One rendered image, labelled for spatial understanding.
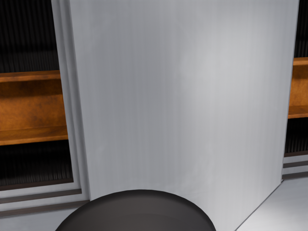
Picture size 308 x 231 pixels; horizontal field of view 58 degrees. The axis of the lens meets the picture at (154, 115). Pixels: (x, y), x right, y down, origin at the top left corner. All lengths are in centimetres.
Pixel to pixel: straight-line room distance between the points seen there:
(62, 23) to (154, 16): 7
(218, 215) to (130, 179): 9
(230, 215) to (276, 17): 18
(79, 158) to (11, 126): 18
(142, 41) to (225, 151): 12
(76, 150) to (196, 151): 10
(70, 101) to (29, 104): 16
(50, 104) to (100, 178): 18
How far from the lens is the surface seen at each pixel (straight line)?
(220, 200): 28
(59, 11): 24
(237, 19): 24
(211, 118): 24
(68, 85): 24
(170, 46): 22
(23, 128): 41
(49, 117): 40
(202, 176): 26
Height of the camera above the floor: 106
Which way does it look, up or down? 71 degrees down
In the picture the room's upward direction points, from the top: 145 degrees clockwise
